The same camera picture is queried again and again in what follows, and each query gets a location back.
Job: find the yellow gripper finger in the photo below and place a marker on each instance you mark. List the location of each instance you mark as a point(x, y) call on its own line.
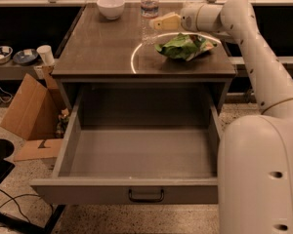
point(170, 21)

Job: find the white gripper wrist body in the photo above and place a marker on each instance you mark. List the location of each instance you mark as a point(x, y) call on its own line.
point(188, 19)

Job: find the clear plastic water bottle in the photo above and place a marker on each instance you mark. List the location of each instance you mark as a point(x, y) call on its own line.
point(149, 11)

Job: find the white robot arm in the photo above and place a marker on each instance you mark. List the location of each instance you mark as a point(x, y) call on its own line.
point(255, 157)

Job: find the grey cabinet with drawer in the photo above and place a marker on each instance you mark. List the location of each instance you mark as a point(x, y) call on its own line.
point(102, 49)

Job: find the open grey top drawer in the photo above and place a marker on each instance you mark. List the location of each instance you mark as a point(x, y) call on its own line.
point(140, 137)

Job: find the green chip bag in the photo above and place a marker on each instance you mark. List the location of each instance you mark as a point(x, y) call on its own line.
point(185, 46)

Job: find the white ceramic bowl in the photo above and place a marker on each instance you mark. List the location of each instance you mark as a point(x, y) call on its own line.
point(111, 9)

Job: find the white paper cup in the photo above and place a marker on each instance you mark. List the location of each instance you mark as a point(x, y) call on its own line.
point(45, 52)

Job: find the blue bowl near cup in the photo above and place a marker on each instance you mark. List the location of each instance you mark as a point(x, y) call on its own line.
point(25, 57)

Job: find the brown cardboard box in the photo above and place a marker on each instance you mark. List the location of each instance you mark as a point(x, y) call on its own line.
point(33, 115)

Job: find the blue bowl far left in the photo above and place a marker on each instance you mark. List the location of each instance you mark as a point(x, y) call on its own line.
point(5, 54)

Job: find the black drawer handle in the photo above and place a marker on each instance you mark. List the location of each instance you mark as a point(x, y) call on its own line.
point(146, 197)

